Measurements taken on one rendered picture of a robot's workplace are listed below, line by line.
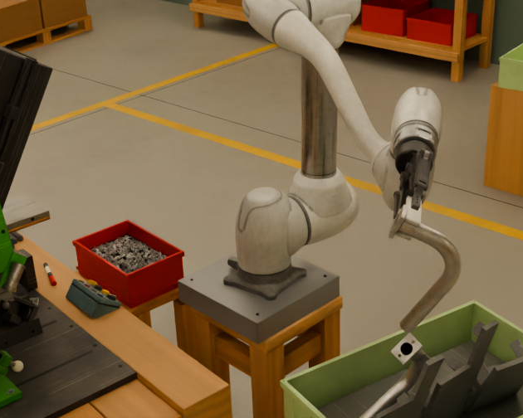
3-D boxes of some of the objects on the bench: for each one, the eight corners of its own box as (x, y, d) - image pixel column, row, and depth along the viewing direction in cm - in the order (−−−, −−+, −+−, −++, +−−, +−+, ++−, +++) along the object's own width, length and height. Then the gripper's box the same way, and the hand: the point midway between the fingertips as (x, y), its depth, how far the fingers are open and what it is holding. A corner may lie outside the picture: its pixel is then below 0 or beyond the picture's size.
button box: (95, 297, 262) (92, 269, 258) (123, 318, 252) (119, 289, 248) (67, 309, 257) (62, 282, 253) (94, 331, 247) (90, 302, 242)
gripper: (382, 175, 186) (371, 250, 168) (414, 118, 175) (408, 192, 157) (414, 187, 186) (408, 264, 168) (449, 132, 176) (446, 207, 158)
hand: (408, 218), depth 166 cm, fingers closed on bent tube, 3 cm apart
